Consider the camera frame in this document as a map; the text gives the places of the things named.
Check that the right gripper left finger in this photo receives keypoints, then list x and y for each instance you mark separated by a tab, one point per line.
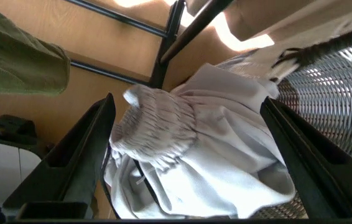
73	183

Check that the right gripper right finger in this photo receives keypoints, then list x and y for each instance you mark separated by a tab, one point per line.
325	186

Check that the pale grey garment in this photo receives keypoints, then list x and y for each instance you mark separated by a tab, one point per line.
210	155

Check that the green long-sleeved shirt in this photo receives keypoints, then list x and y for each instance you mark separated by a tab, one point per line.
14	62

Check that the white laundry basket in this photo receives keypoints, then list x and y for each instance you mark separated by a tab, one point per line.
334	93

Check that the black clothes rack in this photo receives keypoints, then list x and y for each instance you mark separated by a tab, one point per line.
160	62

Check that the beige curtain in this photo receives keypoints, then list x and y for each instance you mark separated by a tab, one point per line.
288	15

